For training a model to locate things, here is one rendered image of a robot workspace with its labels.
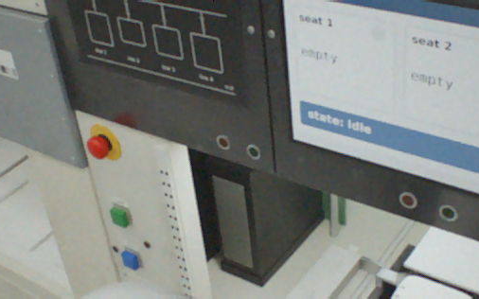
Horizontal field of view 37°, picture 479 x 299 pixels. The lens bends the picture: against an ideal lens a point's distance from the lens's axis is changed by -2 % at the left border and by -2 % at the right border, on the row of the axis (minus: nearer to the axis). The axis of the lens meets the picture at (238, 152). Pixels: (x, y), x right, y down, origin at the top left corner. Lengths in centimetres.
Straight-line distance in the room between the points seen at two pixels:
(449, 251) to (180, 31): 47
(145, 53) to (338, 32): 31
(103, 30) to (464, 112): 52
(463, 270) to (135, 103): 52
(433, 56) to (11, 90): 78
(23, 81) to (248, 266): 62
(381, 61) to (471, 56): 10
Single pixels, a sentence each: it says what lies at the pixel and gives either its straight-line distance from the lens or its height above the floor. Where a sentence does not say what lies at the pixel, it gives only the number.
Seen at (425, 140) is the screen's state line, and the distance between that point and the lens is 81.
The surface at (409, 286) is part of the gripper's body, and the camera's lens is 99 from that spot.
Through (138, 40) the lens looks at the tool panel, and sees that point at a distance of 100.
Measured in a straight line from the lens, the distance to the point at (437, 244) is 105.
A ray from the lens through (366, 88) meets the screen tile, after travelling 81.
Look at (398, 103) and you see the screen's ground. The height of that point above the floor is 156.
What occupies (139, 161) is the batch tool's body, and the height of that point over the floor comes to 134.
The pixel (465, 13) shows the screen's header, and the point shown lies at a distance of 73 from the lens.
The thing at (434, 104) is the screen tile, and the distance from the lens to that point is 78.
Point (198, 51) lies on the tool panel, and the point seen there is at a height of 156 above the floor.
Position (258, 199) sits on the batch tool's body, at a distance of 143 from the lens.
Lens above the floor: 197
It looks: 34 degrees down
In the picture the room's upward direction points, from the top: 7 degrees counter-clockwise
